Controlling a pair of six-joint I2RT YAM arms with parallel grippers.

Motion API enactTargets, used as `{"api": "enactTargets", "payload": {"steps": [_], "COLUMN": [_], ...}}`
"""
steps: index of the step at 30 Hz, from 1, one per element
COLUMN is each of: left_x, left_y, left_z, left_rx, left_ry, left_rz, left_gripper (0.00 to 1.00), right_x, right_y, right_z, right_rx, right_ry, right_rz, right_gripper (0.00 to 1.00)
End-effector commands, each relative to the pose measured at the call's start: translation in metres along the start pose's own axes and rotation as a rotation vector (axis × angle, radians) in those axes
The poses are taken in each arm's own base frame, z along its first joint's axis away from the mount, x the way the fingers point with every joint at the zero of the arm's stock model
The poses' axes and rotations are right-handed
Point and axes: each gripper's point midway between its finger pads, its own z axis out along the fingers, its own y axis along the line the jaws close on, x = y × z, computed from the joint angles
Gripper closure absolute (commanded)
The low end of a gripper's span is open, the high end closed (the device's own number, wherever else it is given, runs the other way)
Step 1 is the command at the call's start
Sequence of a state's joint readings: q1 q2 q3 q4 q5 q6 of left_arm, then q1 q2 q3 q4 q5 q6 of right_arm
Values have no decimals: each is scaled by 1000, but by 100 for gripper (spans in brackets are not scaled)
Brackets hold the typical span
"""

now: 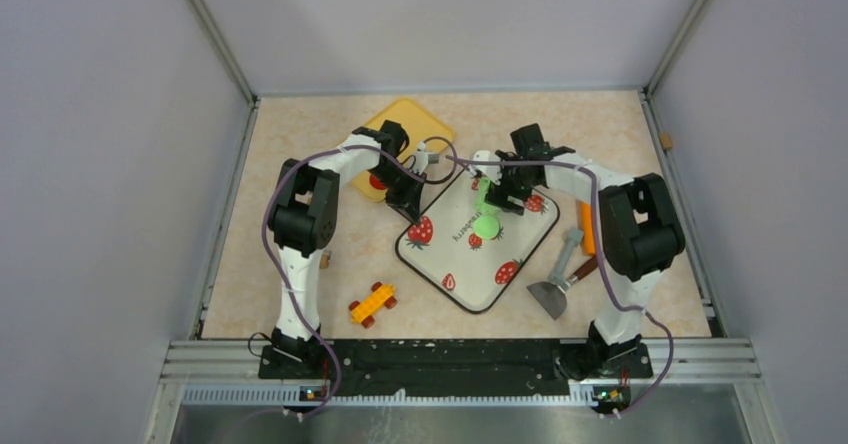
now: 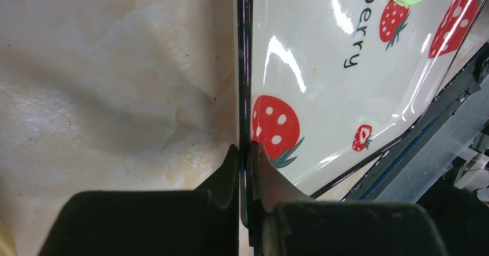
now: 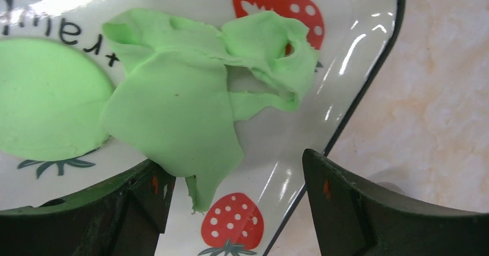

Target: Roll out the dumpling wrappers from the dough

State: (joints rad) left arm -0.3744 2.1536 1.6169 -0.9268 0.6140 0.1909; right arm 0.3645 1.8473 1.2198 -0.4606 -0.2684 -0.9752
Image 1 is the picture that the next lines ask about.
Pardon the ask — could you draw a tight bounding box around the metal scraper brown handle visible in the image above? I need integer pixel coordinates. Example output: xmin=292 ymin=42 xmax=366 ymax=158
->
xmin=526 ymin=256 xmax=598 ymax=320

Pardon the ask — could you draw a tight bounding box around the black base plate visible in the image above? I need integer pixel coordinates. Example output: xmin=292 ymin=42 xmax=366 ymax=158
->
xmin=258 ymin=339 xmax=654 ymax=399

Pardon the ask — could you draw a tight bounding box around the green dough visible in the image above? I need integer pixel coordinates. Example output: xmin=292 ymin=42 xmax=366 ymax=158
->
xmin=474 ymin=176 xmax=500 ymax=217

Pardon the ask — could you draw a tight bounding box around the white strawberry tray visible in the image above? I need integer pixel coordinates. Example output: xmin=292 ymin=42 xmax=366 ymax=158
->
xmin=395 ymin=174 xmax=560 ymax=314

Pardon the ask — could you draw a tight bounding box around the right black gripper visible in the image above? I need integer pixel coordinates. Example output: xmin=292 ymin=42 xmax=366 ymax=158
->
xmin=484 ymin=151 xmax=537 ymax=216

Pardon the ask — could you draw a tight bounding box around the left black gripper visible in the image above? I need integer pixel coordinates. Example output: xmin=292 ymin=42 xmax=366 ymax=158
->
xmin=367 ymin=161 xmax=426 ymax=225

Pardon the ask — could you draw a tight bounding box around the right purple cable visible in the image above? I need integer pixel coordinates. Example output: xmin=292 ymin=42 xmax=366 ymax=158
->
xmin=445 ymin=154 xmax=676 ymax=418

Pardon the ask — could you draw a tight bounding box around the grey plastic tool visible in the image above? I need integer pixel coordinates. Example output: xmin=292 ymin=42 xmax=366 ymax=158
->
xmin=548 ymin=227 xmax=584 ymax=285

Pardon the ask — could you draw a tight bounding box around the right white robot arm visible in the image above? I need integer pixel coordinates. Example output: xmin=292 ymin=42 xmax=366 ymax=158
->
xmin=473 ymin=124 xmax=685 ymax=379

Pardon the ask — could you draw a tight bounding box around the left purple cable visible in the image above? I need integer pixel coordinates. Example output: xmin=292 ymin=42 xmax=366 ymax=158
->
xmin=262 ymin=136 xmax=460 ymax=421

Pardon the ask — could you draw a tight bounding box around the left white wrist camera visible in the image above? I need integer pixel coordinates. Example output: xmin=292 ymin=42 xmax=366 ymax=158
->
xmin=409 ymin=142 xmax=440 ymax=174

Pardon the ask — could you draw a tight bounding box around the purple cable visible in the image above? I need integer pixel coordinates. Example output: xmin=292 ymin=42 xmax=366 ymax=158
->
xmin=262 ymin=136 xmax=460 ymax=421
xmin=445 ymin=154 xmax=676 ymax=418

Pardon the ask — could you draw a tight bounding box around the aluminium frame rail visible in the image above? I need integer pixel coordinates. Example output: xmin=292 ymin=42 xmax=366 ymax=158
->
xmin=145 ymin=338 xmax=783 ymax=443

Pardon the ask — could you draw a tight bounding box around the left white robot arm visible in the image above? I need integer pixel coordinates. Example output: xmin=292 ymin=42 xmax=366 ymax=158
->
xmin=263 ymin=121 xmax=432 ymax=378

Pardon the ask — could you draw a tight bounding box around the round green dough wrapper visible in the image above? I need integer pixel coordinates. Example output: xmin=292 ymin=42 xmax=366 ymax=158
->
xmin=472 ymin=214 xmax=501 ymax=240

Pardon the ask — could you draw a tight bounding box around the yellow tray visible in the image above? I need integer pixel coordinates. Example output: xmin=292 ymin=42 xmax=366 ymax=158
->
xmin=350 ymin=98 xmax=455 ymax=202

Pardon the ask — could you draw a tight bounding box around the yellow toy car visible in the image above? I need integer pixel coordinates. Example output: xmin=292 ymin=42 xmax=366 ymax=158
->
xmin=348 ymin=282 xmax=397 ymax=329

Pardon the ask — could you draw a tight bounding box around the red dough disc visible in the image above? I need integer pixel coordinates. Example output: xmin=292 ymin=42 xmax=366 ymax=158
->
xmin=369 ymin=174 xmax=387 ymax=191

